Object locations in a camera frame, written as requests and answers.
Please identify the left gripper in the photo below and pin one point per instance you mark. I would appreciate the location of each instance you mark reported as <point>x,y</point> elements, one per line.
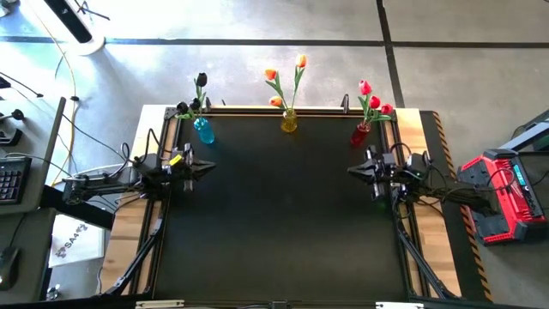
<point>176,169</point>

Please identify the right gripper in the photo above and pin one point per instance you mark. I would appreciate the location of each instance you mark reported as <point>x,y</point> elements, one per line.
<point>388,171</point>

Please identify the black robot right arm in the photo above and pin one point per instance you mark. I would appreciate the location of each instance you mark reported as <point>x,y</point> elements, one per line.
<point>463,199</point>

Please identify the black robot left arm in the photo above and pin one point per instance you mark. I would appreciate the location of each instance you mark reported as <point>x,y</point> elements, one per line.
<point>103,186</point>

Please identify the red ribbed glass vase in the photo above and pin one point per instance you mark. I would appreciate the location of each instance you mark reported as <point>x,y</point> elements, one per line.
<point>359,136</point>

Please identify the blue glass vase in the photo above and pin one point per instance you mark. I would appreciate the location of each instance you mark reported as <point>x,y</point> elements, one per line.
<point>205,132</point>

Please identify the yellow glass vase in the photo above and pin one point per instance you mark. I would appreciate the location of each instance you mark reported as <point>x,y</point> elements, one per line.
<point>289,123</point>

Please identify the yellow tape tag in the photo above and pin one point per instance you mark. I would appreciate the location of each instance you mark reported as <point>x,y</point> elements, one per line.
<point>176,160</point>

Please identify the black hazard striped mat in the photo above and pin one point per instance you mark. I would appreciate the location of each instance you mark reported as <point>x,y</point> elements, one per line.
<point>454,257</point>

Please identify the black desk leg bar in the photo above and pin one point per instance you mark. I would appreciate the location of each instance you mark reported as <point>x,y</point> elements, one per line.
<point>77,210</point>

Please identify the white printed sign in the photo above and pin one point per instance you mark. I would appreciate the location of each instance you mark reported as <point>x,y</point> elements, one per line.
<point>81,249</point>

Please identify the red black tool case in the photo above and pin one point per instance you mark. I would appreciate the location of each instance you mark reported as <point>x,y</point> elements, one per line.
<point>502,214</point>

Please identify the grey desk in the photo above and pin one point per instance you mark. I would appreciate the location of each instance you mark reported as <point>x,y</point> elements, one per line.
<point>38,141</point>

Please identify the white stand foot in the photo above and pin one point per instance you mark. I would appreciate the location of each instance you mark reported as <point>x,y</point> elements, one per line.
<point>92,43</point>

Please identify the black computer keyboard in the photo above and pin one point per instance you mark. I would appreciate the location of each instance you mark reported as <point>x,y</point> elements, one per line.
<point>13,180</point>

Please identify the black desk device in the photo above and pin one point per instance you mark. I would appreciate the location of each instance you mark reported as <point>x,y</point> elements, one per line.
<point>9,137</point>

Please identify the black computer mouse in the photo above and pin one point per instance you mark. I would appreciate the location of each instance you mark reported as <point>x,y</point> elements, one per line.
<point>8,268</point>

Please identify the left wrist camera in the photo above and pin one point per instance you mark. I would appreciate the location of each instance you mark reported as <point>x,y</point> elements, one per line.
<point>152,164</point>

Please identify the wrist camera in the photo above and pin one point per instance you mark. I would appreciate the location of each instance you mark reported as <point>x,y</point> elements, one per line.
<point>152,164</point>
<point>417,165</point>

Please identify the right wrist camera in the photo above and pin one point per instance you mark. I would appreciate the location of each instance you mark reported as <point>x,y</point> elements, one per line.
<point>417,165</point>

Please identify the black aluminium table frame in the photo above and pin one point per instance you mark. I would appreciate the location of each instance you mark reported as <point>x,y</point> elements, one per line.
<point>249,112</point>

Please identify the black diagonal frame strut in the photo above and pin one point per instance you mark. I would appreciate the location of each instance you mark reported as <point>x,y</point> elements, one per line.
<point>422,262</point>
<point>137,262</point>

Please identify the white metal bracket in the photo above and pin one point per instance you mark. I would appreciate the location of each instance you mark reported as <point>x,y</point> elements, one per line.
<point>158,304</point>
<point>399,305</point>

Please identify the grey metal equipment frame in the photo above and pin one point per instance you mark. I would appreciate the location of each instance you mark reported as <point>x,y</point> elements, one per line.
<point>532,133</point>

